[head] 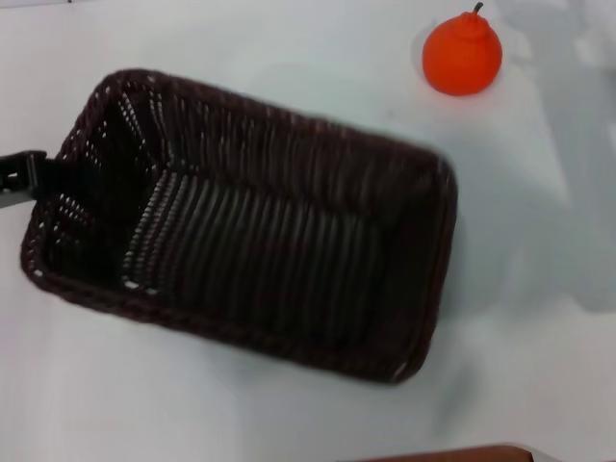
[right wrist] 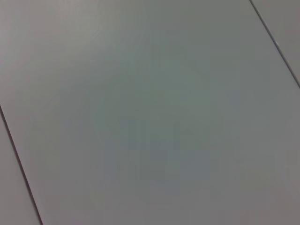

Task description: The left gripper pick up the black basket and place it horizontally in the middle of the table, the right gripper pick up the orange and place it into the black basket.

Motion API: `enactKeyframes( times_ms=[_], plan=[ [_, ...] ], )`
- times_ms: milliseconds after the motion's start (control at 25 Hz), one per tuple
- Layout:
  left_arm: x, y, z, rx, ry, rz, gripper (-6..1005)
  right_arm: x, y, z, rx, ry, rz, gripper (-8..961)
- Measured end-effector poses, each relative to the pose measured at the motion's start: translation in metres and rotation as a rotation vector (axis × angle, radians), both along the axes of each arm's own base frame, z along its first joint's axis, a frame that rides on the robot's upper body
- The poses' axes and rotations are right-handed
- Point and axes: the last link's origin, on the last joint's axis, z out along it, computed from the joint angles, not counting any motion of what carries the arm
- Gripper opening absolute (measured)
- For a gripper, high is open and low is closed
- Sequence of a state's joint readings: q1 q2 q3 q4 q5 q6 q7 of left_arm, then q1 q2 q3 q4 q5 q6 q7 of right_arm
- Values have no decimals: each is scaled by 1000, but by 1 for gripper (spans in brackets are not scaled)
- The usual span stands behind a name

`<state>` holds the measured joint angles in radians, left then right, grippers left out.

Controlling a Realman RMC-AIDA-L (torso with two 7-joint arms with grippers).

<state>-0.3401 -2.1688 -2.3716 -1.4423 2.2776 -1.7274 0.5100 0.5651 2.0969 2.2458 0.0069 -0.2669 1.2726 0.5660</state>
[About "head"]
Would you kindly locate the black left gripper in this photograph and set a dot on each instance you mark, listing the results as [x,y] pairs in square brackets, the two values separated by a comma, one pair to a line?
[19,175]

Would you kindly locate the dark brown woven basket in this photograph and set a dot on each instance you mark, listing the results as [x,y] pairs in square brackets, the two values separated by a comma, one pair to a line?
[269,240]

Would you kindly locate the orange pear-shaped toy fruit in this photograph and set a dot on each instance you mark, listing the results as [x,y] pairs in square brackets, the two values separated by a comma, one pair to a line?
[462,58]

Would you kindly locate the brown rounded panel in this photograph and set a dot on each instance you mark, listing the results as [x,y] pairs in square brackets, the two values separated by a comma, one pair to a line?
[457,454]

